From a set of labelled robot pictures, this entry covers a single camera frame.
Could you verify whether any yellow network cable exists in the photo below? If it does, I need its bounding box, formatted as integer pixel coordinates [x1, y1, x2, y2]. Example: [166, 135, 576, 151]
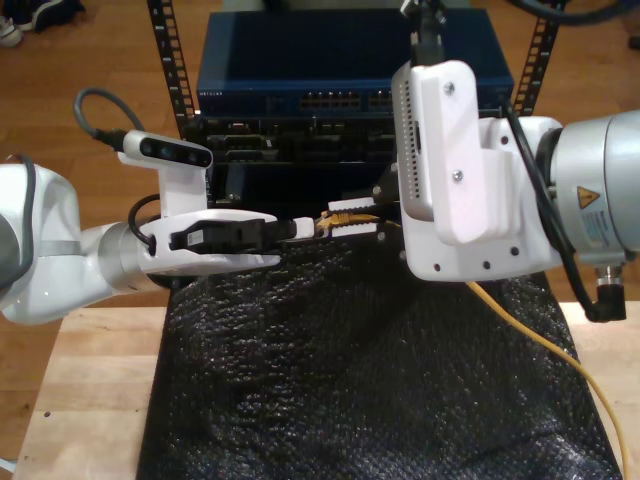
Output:
[315, 210, 626, 480]

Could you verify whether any black rack shelf tray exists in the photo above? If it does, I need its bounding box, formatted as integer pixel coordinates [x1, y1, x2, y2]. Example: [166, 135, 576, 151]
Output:
[207, 159, 401, 209]

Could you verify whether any black rack server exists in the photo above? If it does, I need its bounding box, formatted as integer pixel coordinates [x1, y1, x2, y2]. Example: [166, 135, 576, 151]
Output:
[182, 113, 401, 164]

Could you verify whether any black bubble mat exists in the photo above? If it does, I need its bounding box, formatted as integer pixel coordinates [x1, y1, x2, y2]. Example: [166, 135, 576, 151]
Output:
[137, 244, 624, 480]

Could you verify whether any dark shoe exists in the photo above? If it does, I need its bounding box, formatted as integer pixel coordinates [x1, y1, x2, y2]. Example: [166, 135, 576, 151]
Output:
[12, 0, 86, 32]

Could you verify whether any white sneaker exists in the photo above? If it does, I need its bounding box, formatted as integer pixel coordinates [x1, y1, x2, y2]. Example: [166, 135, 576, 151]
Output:
[0, 14, 25, 49]

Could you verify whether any blue network switch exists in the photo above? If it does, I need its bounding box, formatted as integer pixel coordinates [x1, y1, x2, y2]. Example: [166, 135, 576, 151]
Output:
[195, 9, 516, 117]

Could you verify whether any grey camera cable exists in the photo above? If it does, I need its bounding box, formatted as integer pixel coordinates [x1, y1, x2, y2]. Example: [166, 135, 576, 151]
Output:
[4, 88, 146, 281]

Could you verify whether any black perforated rack post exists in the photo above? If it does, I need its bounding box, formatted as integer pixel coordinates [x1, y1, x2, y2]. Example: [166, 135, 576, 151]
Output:
[146, 0, 214, 209]
[507, 9, 564, 119]

